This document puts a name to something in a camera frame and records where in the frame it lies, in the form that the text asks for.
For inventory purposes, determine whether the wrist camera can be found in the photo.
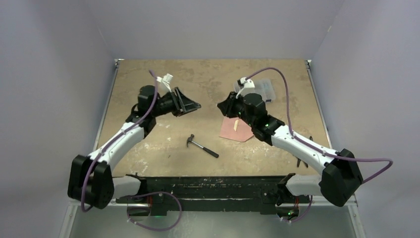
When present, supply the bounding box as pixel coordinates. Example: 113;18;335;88
236;77;255;99
156;73;173;93

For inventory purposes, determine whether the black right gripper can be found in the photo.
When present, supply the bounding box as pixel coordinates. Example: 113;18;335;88
218;91;256;128

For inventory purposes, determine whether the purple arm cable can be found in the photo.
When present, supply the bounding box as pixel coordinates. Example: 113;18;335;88
244;67;394;224
80;69;182;231

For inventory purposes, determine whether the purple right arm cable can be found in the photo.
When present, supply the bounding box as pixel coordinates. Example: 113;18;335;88
244;67;394;224

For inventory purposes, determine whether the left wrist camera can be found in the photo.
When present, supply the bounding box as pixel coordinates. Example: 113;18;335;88
156;73;173;93

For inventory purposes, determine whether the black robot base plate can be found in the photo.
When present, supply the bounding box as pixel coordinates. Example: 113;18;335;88
110;176;310;216

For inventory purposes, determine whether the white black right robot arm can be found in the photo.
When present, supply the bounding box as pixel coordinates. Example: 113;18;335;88
217;92;363;207

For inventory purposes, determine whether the clear plastic screw organizer box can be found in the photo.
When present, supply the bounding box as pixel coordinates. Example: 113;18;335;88
233;78;276;102

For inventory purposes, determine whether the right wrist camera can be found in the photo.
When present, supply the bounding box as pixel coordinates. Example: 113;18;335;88
236;77;255;99

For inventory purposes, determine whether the aluminium frame rail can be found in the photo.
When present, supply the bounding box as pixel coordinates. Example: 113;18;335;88
67;74;365;223

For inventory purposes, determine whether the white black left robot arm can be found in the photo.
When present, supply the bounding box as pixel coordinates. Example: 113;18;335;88
67;85;201;212

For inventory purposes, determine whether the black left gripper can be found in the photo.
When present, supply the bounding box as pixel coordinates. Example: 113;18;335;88
151;87;201;118

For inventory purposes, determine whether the black handled hammer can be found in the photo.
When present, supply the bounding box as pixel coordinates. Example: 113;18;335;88
186;134;219;158

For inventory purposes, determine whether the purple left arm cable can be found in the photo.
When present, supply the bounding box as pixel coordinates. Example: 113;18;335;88
80;69;182;231

